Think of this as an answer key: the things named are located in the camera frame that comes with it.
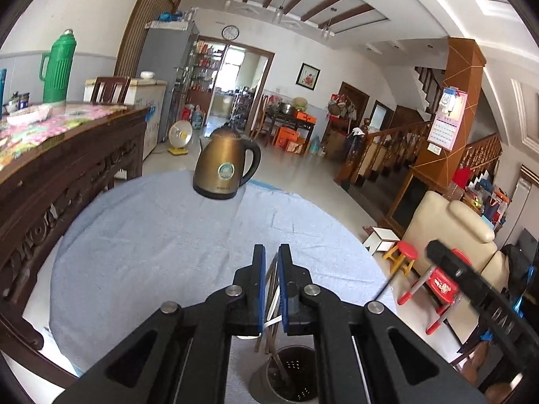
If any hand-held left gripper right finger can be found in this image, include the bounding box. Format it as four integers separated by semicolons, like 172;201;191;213
278;243;489;404

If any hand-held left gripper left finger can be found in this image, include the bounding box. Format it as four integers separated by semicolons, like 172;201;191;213
53;244;267;404

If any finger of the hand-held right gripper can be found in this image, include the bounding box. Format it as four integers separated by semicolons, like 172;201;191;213
426;239;529;348

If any white spoon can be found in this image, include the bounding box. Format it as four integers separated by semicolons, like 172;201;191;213
235;314;283;341

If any perforated metal utensil holder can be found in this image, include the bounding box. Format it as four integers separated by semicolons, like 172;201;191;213
248;345;323;404

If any red child chair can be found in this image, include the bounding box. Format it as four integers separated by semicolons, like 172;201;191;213
397;249;472;335

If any cream leather armchair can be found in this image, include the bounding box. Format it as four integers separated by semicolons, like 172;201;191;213
402;191;512;346

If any red round stool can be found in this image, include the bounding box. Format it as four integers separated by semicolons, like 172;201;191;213
382;241;418;278

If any small white stool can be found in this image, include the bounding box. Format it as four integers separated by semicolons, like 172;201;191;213
363;227;401;257

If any light blue towel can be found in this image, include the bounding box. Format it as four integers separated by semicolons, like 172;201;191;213
48;170;399;379

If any bronze electric kettle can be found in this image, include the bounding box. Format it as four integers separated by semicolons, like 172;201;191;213
193;125;262;200

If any wooden stair railing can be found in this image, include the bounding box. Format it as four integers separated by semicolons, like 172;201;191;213
335;120;432;186

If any dark wooden side table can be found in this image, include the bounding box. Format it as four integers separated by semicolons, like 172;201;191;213
265;109;317;144

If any round yellow fan heater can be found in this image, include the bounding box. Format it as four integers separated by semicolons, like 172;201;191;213
167;120;194;156

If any orange wooden pillar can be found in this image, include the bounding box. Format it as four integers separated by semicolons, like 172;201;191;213
415;38;487;186

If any white chest freezer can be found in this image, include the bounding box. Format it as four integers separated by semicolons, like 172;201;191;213
84;78;167;161

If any framed flower picture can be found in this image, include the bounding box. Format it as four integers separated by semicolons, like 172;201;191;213
296;63;321;91

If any glass display shelf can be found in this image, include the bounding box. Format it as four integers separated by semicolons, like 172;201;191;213
185;38;226;119

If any carved dark wooden sideboard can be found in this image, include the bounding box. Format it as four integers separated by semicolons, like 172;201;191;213
0;103;151;390

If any dark wooden chair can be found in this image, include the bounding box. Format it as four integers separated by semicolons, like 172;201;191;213
90;76;131;105

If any grey refrigerator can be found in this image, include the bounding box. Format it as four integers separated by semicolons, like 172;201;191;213
137;21;199;144

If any floral pink table cover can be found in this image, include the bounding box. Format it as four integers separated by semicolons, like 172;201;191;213
0;104;127;169

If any white crumpled cloth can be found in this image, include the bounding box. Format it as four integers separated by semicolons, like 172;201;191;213
6;105;53;125

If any green thermos jug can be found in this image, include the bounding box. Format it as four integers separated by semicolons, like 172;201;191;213
39;29;77;104

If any wall calendar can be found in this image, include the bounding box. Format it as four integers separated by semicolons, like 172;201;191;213
427;88;468;151

